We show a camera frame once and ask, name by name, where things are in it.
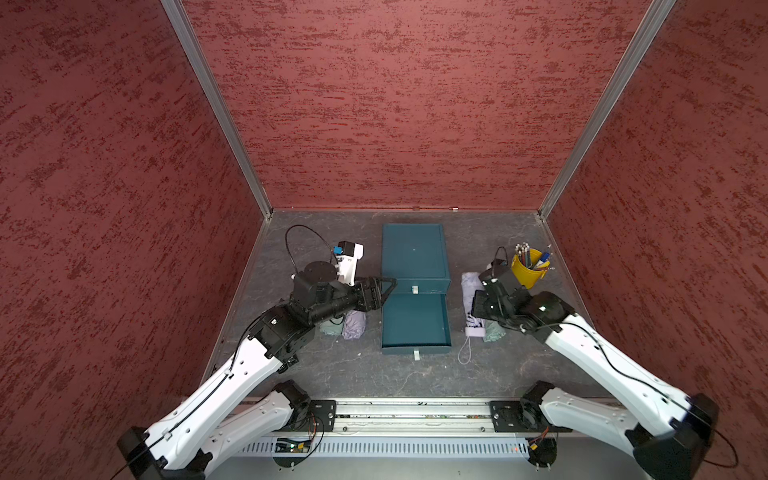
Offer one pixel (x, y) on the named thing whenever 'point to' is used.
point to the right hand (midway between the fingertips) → (475, 308)
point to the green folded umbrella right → (493, 331)
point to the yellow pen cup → (534, 256)
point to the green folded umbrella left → (332, 329)
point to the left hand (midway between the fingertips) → (385, 289)
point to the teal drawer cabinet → (415, 256)
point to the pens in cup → (523, 251)
